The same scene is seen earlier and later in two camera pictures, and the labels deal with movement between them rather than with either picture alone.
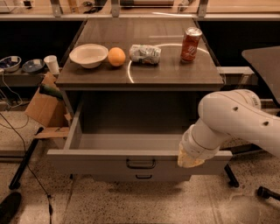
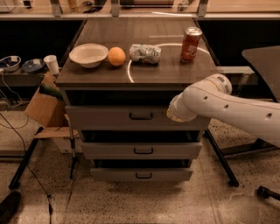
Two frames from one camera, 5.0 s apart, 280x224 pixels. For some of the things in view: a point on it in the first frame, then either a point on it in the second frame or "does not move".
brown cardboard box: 50,111 does not move
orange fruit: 116,56 does not move
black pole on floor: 15,183 does not move
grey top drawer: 128,154 to 127,118
